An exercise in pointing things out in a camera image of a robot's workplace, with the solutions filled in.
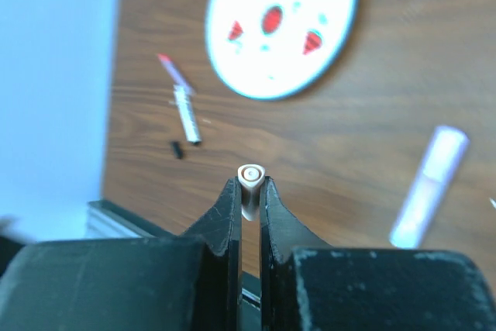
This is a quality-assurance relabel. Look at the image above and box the watermelon pattern plate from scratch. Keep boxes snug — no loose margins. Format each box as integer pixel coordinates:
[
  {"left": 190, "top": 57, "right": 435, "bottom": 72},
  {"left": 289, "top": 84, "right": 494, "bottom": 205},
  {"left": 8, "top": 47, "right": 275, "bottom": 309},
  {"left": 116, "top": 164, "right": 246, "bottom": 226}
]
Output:
[{"left": 205, "top": 0, "right": 358, "bottom": 100}]

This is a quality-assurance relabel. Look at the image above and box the pink highlighter pen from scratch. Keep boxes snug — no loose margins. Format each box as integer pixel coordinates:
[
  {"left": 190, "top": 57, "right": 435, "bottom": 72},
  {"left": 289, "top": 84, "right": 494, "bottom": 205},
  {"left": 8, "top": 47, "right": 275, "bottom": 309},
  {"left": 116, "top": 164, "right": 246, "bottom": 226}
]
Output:
[{"left": 389, "top": 126, "right": 470, "bottom": 250}]

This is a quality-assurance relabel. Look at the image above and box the red tipped pen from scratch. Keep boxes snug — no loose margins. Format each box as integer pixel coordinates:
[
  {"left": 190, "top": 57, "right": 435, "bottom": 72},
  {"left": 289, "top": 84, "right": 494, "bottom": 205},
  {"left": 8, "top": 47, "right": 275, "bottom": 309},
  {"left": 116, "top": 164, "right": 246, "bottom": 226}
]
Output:
[{"left": 157, "top": 53, "right": 195, "bottom": 95}]

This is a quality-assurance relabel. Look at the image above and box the white black-tipped marker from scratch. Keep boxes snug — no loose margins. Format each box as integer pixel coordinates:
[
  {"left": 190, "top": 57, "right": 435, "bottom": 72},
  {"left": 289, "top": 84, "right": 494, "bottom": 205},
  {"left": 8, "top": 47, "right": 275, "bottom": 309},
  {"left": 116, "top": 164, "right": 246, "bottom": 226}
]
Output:
[{"left": 174, "top": 85, "right": 202, "bottom": 145}]

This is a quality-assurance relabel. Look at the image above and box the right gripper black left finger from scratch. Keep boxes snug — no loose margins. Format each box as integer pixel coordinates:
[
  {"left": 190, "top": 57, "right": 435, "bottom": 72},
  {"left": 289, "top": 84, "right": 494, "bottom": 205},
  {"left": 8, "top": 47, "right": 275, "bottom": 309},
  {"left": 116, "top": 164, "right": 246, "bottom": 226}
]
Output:
[{"left": 1, "top": 178, "right": 241, "bottom": 330}]

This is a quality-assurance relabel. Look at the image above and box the small black marker cap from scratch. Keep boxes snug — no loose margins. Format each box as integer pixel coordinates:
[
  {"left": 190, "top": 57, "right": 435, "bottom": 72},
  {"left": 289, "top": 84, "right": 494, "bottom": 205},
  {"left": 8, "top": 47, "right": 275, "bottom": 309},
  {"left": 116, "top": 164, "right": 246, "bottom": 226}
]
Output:
[{"left": 170, "top": 141, "right": 184, "bottom": 160}]

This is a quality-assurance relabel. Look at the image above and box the peach pen cap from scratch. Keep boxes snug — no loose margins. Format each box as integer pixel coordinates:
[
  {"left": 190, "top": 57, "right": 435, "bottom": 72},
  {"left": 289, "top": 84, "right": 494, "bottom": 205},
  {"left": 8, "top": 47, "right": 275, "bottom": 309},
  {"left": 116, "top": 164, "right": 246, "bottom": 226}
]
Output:
[{"left": 237, "top": 164, "right": 266, "bottom": 221}]

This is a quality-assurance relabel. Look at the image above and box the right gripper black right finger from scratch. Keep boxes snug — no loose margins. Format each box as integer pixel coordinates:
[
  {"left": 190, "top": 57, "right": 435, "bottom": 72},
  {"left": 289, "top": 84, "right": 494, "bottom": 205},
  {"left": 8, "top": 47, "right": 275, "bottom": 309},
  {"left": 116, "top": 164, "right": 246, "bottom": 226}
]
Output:
[{"left": 260, "top": 178, "right": 495, "bottom": 330}]

